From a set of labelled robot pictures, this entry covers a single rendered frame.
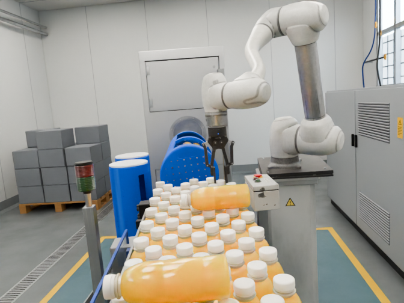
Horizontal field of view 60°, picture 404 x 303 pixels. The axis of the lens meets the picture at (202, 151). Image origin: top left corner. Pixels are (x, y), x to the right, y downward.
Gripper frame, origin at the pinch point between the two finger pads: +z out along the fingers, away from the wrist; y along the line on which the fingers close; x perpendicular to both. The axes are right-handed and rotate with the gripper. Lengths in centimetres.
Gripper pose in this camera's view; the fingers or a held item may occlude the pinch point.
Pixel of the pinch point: (220, 175)
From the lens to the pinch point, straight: 144.5
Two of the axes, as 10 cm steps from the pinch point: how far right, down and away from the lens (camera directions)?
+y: -10.0, 0.8, -0.3
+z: 0.7, 9.9, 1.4
